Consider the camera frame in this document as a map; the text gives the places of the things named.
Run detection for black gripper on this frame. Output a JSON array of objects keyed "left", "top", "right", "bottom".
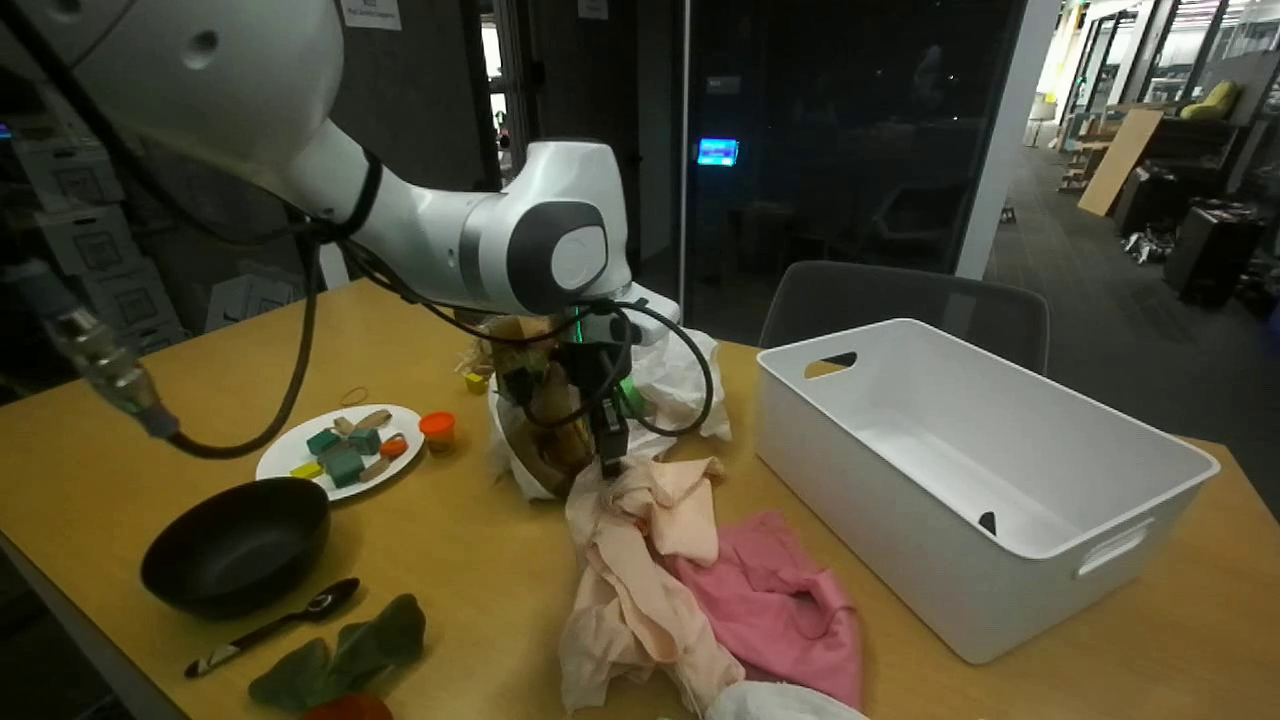
[{"left": 556, "top": 304, "right": 645, "bottom": 485}]

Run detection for peach shirt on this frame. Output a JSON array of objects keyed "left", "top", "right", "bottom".
[{"left": 554, "top": 452, "right": 754, "bottom": 720}]

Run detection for brown plush toy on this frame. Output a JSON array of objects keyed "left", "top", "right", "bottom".
[{"left": 476, "top": 313, "right": 603, "bottom": 500}]

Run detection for white bag orange print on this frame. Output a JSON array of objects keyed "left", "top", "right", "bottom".
[{"left": 485, "top": 278, "right": 735, "bottom": 504}]

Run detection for orange lid small container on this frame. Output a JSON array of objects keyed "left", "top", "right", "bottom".
[{"left": 418, "top": 404, "right": 466, "bottom": 448}]

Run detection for pink shirt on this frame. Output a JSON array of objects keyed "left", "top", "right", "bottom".
[{"left": 663, "top": 507, "right": 868, "bottom": 710}]

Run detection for white round plate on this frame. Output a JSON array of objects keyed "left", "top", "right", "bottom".
[{"left": 254, "top": 399, "right": 433, "bottom": 507}]

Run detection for red plush fruit green leaves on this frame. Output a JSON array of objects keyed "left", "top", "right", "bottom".
[{"left": 243, "top": 588, "right": 433, "bottom": 720}]

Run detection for white plastic bin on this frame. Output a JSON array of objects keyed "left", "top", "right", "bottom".
[{"left": 754, "top": 313, "right": 1226, "bottom": 669}]

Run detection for black spoon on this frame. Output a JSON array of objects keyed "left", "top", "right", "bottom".
[{"left": 182, "top": 572, "right": 370, "bottom": 682}]

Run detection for black bowl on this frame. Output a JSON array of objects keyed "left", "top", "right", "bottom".
[{"left": 136, "top": 476, "right": 336, "bottom": 623}]

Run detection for wooden board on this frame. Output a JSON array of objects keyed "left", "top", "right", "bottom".
[{"left": 1071, "top": 105, "right": 1168, "bottom": 220}]

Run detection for blue lit wall screen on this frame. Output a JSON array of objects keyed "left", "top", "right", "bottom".
[{"left": 692, "top": 133, "right": 744, "bottom": 173}]

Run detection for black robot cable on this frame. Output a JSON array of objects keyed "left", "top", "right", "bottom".
[{"left": 52, "top": 154, "right": 719, "bottom": 464}]

